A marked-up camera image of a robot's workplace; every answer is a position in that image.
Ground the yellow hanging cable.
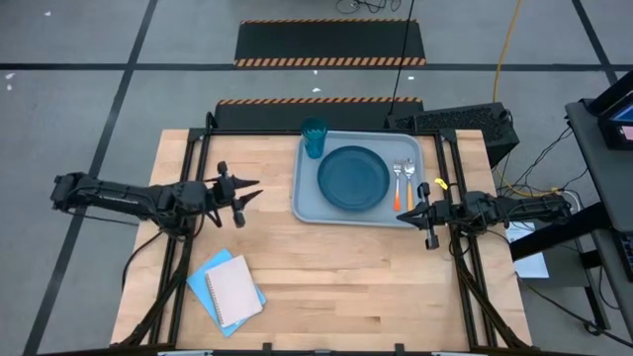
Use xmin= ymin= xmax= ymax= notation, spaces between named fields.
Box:
xmin=492 ymin=0 xmax=524 ymax=104

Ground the teal faceted plastic cup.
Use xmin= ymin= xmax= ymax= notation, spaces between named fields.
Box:
xmin=300 ymin=116 xmax=329 ymax=160

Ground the white paper sheet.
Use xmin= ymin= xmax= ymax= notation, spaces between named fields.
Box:
xmin=504 ymin=221 xmax=551 ymax=280

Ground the black computer tower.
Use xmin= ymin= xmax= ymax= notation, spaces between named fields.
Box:
xmin=385 ymin=101 xmax=521 ymax=168

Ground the black stand beam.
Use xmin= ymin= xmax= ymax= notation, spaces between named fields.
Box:
xmin=508 ymin=201 xmax=612 ymax=263

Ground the black aluminium table frame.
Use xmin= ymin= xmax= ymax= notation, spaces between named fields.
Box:
xmin=111 ymin=112 xmax=536 ymax=356

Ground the spoon with yellow handle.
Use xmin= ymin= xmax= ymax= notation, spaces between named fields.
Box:
xmin=403 ymin=157 xmax=417 ymax=213

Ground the white spiral notebook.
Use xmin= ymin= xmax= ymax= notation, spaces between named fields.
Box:
xmin=204 ymin=254 xmax=265 ymax=329

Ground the black hanging cable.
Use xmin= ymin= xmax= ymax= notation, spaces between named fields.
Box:
xmin=388 ymin=0 xmax=416 ymax=116

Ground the black trailing arm cable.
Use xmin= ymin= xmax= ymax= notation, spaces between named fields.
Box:
xmin=121 ymin=229 xmax=165 ymax=293

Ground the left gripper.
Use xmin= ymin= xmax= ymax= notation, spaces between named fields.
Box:
xmin=205 ymin=160 xmax=265 ymax=229

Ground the fork with orange handle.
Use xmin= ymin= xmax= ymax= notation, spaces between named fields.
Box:
xmin=392 ymin=157 xmax=405 ymax=213

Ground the grey plastic tray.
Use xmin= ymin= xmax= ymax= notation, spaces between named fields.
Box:
xmin=291 ymin=130 xmax=428 ymax=229

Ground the black hazard striped floor mat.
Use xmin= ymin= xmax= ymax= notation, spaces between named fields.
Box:
xmin=214 ymin=96 xmax=425 ymax=132
xmin=232 ymin=18 xmax=428 ymax=69

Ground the light blue notebook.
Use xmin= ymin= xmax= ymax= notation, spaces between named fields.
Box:
xmin=185 ymin=247 xmax=269 ymax=339

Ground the dark grey side desk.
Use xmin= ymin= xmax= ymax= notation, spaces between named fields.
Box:
xmin=565 ymin=97 xmax=633 ymax=356

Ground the blue round plate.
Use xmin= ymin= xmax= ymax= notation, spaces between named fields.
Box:
xmin=316 ymin=144 xmax=392 ymax=213

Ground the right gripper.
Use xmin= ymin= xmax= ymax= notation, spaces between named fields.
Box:
xmin=396 ymin=181 xmax=465 ymax=251

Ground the black monitor with blue screen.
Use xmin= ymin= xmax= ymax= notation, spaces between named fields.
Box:
xmin=588 ymin=68 xmax=633 ymax=151

